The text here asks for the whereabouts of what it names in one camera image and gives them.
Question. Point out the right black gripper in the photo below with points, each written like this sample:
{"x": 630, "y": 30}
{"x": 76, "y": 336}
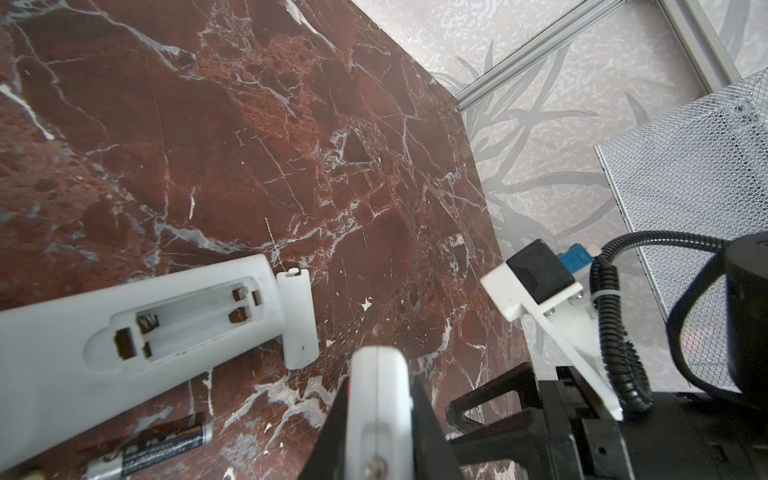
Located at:
{"x": 563, "y": 431}

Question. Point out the white wire mesh basket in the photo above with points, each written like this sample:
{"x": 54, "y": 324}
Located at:
{"x": 702, "y": 169}

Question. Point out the white remote control face up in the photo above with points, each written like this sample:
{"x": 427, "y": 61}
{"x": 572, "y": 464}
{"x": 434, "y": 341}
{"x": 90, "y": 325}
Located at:
{"x": 379, "y": 435}

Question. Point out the white battery cover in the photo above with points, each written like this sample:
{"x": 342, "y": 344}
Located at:
{"x": 299, "y": 337}

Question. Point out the white remote control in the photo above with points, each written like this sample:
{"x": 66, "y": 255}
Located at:
{"x": 70, "y": 364}

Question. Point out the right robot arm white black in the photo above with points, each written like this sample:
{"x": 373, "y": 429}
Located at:
{"x": 710, "y": 432}

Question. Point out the black AAA battery upper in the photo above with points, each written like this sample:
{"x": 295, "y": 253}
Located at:
{"x": 131, "y": 459}

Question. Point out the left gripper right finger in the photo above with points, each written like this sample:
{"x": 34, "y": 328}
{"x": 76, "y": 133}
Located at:
{"x": 434, "y": 458}

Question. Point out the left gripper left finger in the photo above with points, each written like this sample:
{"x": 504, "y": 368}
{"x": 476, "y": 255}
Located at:
{"x": 327, "y": 459}

